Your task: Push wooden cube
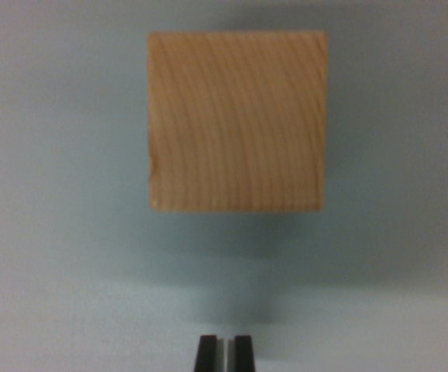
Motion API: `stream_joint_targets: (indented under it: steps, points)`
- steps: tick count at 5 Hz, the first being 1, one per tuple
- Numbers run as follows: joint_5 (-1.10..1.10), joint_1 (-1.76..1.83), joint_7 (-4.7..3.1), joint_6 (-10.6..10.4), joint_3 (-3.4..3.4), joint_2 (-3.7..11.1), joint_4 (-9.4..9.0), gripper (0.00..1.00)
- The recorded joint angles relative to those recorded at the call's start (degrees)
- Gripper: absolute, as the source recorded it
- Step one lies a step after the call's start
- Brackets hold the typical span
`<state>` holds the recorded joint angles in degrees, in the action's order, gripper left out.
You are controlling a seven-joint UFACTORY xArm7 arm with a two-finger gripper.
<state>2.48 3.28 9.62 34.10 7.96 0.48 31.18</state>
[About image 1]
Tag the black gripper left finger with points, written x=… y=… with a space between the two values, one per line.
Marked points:
x=206 y=356

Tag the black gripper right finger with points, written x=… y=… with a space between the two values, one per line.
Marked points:
x=243 y=356

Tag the light wooden cube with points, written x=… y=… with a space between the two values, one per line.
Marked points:
x=237 y=120

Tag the white plastic tub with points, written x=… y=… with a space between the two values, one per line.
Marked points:
x=53 y=193

